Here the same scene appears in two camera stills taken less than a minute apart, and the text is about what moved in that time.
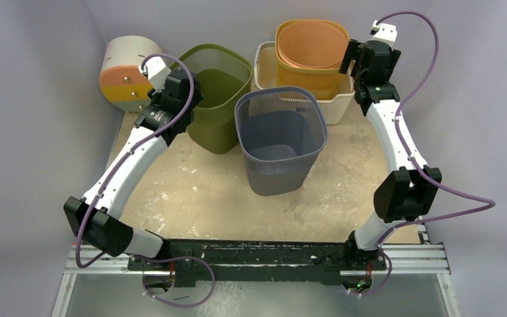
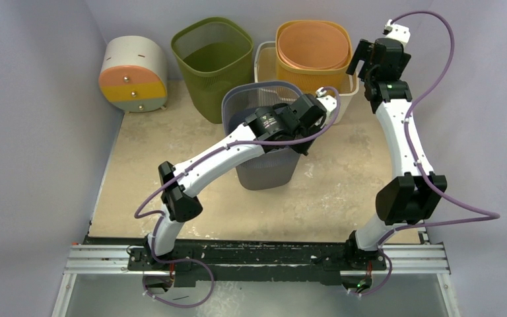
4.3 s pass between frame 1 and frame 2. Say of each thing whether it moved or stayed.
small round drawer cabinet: stayed
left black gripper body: moved
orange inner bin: stayed
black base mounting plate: stayed
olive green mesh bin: moved
